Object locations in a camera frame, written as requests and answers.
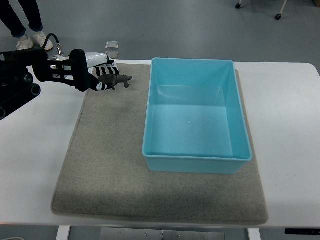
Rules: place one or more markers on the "blue plastic box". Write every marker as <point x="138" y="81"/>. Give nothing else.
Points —
<point x="195" y="120"/>

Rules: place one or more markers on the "grey felt mat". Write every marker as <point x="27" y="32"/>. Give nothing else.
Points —
<point x="105" y="175"/>

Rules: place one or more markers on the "grey floor socket plate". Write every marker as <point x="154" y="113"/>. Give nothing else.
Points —
<point x="112" y="54"/>
<point x="112" y="45"/>

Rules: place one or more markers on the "black table control panel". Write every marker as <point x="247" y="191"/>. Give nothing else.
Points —
<point x="302" y="231"/>

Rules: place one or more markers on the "black caster wheel right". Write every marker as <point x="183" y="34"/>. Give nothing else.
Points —
<point x="278" y="16"/>

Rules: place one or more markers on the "brown toy hippo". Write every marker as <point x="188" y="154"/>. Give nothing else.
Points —
<point x="111" y="80"/>

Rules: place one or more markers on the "metal table frame plate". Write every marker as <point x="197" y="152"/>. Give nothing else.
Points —
<point x="108" y="233"/>

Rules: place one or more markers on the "grey floor socket plate lower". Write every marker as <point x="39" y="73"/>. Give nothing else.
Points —
<point x="112" y="54"/>

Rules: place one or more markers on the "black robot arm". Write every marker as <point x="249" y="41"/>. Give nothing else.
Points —
<point x="82" y="70"/>

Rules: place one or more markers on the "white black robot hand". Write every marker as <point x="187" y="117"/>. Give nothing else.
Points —
<point x="101" y="65"/>

